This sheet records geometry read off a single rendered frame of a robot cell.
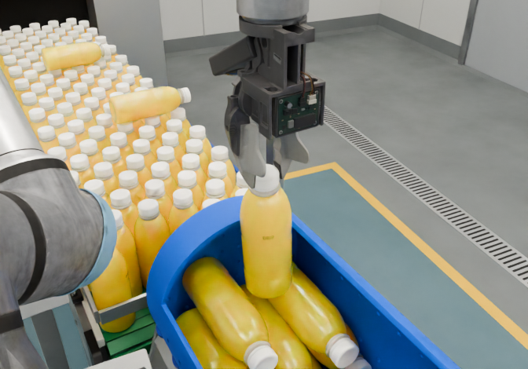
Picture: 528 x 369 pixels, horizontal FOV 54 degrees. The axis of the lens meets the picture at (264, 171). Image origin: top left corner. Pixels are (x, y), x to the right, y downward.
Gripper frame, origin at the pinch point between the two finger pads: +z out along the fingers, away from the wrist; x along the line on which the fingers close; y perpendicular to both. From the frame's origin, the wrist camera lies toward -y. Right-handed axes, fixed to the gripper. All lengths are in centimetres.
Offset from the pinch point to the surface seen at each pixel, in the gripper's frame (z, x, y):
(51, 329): 46, -29, -35
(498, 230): 134, 187, -75
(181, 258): 14.2, -10.3, -5.7
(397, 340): 23.9, 12.7, 15.2
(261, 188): 1.3, -1.3, 1.5
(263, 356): 20.7, -6.2, 10.0
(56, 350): 52, -29, -35
